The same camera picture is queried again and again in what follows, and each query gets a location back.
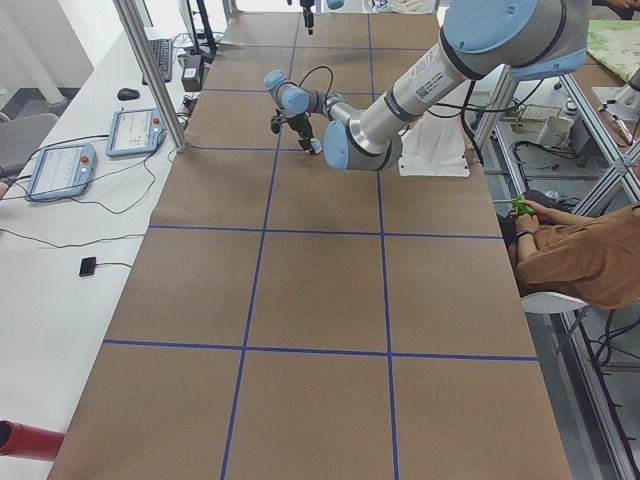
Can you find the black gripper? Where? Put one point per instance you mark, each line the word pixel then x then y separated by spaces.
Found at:
pixel 297 121
pixel 307 10

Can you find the small white blue bell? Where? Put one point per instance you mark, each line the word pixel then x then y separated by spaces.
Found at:
pixel 315 147

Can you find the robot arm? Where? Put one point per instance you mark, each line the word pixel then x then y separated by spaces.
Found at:
pixel 537 39

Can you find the person's hand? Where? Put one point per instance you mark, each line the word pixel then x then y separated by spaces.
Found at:
pixel 526 221

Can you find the black power adapter box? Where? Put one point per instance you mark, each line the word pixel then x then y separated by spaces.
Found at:
pixel 192 73

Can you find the black keyboard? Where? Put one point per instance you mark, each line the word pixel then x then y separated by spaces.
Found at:
pixel 162 50

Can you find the far blue teach pendant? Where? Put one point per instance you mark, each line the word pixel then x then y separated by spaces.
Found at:
pixel 135 132

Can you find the blue teach pendant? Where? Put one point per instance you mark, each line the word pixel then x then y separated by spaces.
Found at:
pixel 61 172
pixel 135 132

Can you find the black computer mouse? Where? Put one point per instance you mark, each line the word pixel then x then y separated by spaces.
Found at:
pixel 127 94

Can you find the green handheld tool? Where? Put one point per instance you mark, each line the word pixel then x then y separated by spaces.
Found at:
pixel 519 207

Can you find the near blue teach pendant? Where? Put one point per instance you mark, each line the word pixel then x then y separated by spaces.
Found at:
pixel 61 172

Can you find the small black square device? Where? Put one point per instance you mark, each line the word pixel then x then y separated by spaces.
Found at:
pixel 87 266

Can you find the white chair seat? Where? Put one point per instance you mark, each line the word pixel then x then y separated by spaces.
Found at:
pixel 551 303

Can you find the person in brown shirt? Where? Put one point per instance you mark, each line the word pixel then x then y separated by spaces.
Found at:
pixel 595 259

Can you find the red cylinder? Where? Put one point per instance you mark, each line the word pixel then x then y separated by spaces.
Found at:
pixel 29 442

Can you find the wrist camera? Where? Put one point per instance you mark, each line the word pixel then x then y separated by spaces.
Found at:
pixel 276 122

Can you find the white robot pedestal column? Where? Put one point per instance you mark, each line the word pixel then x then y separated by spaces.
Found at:
pixel 440 155

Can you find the aluminium frame post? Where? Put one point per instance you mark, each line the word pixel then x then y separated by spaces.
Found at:
pixel 135 31

